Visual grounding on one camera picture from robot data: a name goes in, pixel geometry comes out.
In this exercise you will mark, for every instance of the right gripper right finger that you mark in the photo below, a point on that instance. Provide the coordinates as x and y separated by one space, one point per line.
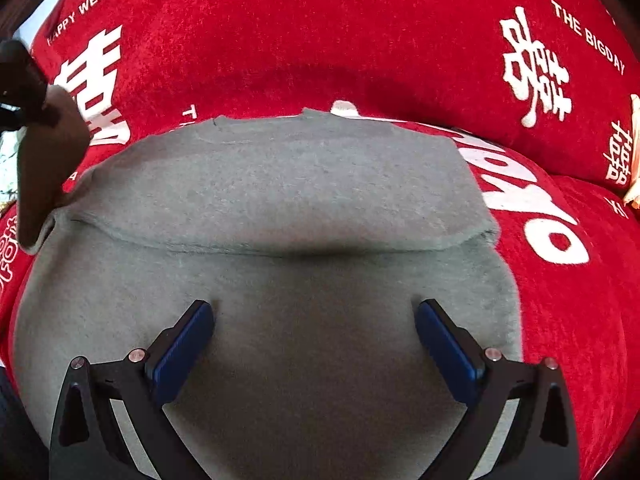
542 440

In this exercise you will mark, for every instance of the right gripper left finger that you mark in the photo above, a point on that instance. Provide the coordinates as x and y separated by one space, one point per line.
86 442

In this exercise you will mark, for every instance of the grey knit sweater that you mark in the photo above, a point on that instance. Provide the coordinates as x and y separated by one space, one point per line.
314 238

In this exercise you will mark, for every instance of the cream and red plush toy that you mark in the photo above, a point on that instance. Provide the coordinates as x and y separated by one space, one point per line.
632 196

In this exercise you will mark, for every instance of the red wedding bed cover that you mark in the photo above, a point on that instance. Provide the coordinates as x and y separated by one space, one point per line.
537 93

